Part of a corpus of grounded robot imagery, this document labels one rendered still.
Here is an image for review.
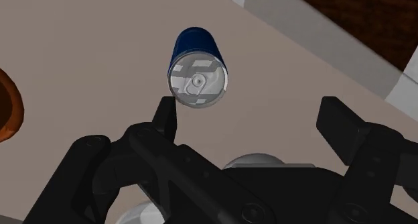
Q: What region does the orange bowl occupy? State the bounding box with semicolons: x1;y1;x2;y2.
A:
0;68;25;143

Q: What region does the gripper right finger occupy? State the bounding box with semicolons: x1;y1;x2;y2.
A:
316;96;418;224

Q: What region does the blue drink can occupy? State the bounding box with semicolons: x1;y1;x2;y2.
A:
167;26;228;109

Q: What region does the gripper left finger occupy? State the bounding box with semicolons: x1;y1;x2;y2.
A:
22;96;279;224

